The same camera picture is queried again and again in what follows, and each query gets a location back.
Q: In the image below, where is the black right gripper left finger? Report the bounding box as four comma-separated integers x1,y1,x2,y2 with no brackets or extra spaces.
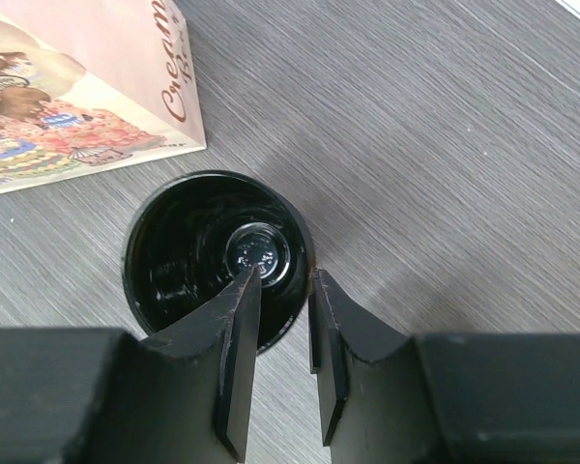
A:
139,271,261,462

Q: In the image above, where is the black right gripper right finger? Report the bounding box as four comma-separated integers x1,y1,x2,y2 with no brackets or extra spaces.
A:
308,270,445,464

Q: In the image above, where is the black coffee cup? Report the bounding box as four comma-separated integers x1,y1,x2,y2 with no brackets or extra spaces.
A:
122,170,316,352

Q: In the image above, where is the printed paper takeout bag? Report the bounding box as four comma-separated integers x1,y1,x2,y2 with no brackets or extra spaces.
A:
0,1,207,193

